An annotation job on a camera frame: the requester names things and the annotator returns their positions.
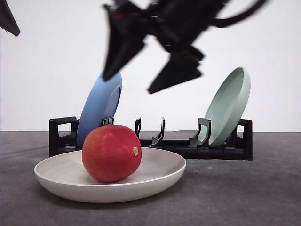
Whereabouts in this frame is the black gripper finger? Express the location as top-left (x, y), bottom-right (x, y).
top-left (0, 0), bottom-right (21, 36)

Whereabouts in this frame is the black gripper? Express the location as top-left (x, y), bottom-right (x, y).
top-left (103, 0), bottom-right (229, 94)

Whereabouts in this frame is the white plate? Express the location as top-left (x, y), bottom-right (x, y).
top-left (34, 148), bottom-right (187, 203)

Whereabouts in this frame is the blue plate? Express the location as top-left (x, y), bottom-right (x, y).
top-left (77, 73), bottom-right (123, 146)

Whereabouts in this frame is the green plate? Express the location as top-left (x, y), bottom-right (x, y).
top-left (205, 67), bottom-right (251, 146)

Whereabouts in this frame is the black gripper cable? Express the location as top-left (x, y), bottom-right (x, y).
top-left (212, 0), bottom-right (268, 28)

